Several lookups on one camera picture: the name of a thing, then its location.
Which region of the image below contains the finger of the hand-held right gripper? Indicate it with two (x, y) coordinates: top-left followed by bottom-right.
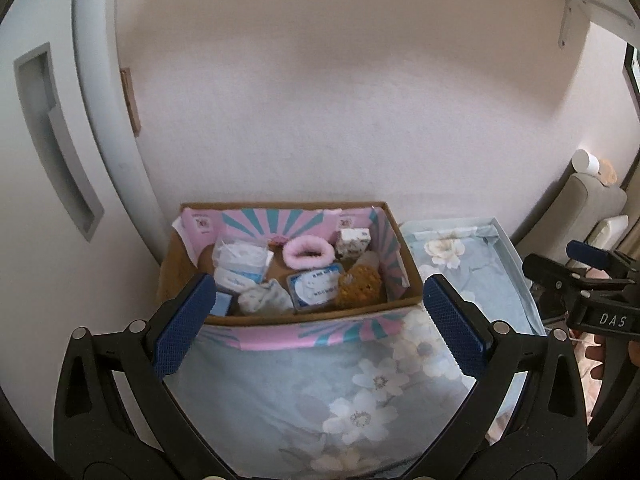
(566, 240), (640, 281)
(521, 253), (601, 301)

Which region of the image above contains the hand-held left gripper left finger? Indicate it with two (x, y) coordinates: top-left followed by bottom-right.
(52, 274), (236, 480)

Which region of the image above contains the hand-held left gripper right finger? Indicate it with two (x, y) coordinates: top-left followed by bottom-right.
(400, 274), (590, 480)

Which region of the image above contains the cardboard box with pink lining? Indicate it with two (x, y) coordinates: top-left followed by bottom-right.
(157, 201), (421, 352)

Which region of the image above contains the white sock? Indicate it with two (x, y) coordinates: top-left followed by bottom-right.
(237, 280), (296, 317)

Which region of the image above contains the clear bag with white cloth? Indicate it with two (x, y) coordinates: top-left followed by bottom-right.
(212, 237), (275, 293)

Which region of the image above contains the brown plush toy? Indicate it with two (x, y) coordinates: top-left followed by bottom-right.
(334, 250), (388, 311)

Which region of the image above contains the blue small box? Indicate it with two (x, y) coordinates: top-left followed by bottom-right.
(286, 262), (347, 315)

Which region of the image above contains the pink fluffy scrunchie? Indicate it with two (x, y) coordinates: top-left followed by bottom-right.
(281, 237), (335, 270)

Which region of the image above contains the person's right hand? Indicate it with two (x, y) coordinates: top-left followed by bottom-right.
(582, 342), (608, 386)

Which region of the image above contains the cream pillow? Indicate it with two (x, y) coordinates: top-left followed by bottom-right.
(585, 214), (630, 256)

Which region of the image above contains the beige upholstered chair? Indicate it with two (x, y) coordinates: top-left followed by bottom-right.
(515, 172), (628, 261)

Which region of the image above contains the peach small object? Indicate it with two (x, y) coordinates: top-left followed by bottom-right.
(597, 159), (620, 187)

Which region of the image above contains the white cup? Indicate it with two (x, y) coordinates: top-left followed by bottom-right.
(572, 148), (601, 175)

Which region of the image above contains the floral blue-grey cloth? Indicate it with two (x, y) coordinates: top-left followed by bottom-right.
(165, 217), (548, 480)

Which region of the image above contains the white wardrobe door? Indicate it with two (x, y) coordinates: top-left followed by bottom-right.
(0, 0), (171, 411)

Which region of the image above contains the wooden wall piece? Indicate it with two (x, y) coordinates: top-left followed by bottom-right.
(120, 67), (142, 136)

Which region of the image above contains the white shelf bracket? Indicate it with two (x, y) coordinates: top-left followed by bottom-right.
(557, 0), (640, 48)

